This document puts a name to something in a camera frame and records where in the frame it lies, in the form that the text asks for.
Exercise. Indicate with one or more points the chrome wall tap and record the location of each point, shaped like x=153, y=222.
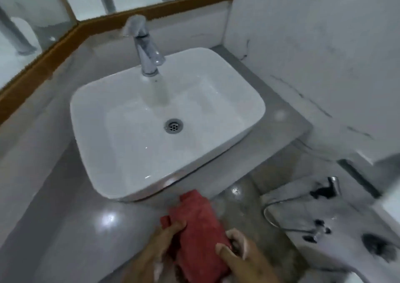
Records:
x=326, y=188

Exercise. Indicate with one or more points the chrome basin faucet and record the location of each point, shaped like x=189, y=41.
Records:
x=144, y=45

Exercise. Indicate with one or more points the person's left thumb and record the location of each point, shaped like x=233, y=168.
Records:
x=172, y=229

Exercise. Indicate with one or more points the chrome angle valve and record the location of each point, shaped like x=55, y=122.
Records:
x=317, y=229

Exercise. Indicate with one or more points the person's right thumb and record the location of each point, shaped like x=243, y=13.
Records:
x=222, y=252

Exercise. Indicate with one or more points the person's right hand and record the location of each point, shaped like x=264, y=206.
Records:
x=247, y=261

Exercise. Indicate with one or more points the white ceramic wash basin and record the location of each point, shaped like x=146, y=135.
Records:
x=165, y=120

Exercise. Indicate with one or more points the red cloth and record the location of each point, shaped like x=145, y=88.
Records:
x=200, y=232

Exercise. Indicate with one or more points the person's left hand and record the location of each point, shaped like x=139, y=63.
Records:
x=147, y=254

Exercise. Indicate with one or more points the chrome sink drain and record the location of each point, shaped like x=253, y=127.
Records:
x=174, y=125

